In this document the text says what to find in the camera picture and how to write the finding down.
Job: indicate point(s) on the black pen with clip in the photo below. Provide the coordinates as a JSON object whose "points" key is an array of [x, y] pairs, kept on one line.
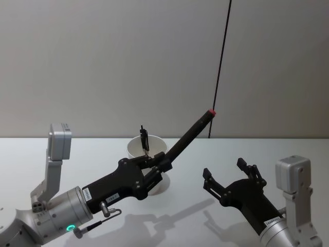
{"points": [[144, 140]]}

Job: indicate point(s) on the black marker with red cap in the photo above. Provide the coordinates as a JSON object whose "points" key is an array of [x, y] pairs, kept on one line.
{"points": [[190, 133]]}

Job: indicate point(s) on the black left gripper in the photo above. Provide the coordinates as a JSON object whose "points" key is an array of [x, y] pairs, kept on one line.
{"points": [[120, 180]]}

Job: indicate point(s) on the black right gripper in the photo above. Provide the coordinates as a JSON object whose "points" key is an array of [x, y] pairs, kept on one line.
{"points": [[246, 198]]}

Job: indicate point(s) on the white paper cup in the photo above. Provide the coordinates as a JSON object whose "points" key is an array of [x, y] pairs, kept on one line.
{"points": [[134, 151]]}

